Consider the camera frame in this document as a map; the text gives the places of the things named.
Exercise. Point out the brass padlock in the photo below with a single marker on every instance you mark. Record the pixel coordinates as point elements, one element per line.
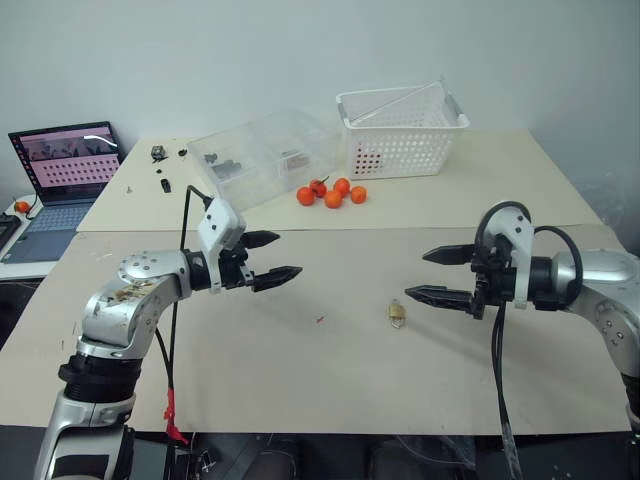
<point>396,310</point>

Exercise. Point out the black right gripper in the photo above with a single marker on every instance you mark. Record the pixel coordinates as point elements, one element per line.
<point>495,285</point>

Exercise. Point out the red item inside basket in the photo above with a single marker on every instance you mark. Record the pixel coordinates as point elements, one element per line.
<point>368,159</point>

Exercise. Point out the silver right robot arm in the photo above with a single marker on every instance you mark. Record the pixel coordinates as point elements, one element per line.
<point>600,280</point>

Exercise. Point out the small black part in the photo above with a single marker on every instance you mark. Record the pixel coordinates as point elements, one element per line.
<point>181,151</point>

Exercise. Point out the clear plastic organizer box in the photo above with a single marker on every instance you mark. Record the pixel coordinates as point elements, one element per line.
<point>265,155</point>

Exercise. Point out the clear plastic rod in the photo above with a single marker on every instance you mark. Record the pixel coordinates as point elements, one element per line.
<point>395,100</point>

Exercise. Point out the white perforated plastic basket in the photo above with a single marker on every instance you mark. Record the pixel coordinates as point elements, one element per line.
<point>400,140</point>

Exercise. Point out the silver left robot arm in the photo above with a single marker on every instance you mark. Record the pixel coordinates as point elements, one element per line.
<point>130,300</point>

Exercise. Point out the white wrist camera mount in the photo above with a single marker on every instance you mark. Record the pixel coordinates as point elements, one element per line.
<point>220,222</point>
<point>520,235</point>

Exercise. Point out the dark rounded shape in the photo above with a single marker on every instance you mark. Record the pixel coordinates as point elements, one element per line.
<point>272,465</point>

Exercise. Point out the beige cardboard table sheet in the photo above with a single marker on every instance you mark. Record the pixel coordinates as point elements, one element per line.
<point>310,370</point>
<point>450,200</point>

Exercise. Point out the black parts in organizer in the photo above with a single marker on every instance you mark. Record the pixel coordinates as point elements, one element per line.
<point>223,164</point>

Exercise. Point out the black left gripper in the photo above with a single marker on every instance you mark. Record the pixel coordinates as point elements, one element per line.
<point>234,272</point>

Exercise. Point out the black clip part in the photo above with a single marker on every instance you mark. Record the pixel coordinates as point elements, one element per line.
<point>158,153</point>

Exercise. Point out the open laptop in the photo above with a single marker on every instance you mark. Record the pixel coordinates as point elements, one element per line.
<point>65,170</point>

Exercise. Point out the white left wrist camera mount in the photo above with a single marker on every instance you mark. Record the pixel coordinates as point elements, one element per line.
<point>220,222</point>

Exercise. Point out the black device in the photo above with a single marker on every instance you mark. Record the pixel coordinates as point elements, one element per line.
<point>9,230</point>

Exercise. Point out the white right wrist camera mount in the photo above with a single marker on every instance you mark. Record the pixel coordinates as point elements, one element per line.
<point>520,235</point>

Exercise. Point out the black rectangular part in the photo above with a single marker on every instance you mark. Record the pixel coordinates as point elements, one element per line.
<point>165,185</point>

